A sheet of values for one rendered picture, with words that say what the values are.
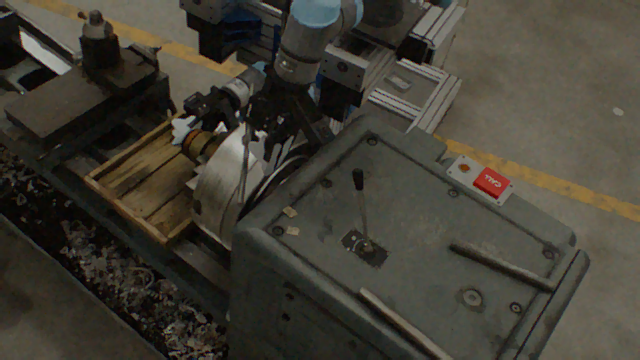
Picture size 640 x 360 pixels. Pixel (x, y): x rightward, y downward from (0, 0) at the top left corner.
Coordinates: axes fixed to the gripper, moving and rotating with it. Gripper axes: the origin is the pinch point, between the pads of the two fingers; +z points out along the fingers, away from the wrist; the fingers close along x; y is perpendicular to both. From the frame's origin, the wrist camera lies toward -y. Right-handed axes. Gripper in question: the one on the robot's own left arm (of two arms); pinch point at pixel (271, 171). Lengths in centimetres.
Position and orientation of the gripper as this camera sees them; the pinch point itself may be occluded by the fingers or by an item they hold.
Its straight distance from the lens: 120.2
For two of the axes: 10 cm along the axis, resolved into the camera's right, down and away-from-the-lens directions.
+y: -7.9, -5.3, 3.1
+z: -3.2, 7.8, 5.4
